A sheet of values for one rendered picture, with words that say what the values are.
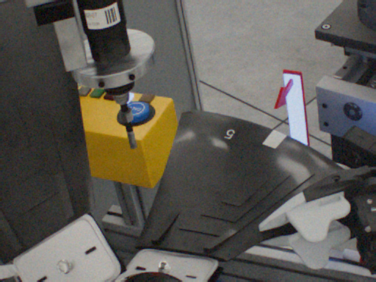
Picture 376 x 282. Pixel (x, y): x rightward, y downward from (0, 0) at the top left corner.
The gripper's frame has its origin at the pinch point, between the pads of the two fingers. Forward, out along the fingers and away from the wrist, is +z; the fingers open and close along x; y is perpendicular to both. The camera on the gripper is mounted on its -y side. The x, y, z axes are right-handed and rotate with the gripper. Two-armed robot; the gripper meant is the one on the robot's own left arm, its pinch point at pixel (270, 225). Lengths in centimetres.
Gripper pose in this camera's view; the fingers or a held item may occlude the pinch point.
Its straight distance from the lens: 94.1
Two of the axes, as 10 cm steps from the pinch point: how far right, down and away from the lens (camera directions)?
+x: 1.4, 7.1, 6.9
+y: 2.1, 6.6, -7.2
